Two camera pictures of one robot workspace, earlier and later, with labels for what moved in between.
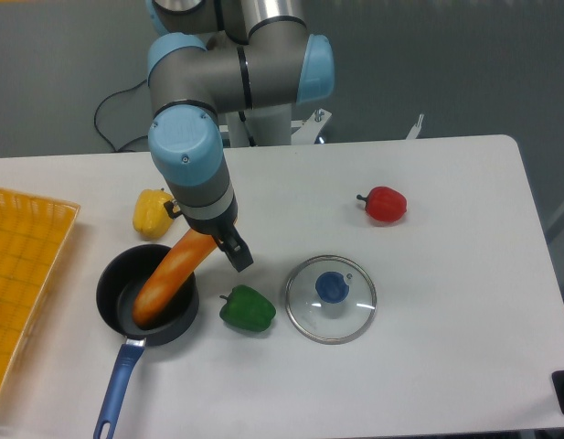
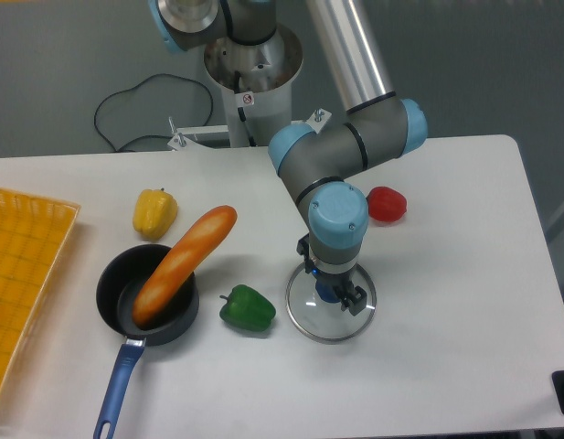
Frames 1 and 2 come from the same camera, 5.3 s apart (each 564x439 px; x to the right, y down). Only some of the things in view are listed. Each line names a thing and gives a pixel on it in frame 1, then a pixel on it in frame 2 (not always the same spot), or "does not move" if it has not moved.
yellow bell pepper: [151, 218] does not move
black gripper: [222, 226] -> [350, 296]
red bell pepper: [385, 203] does not move
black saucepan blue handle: [118, 285] does not move
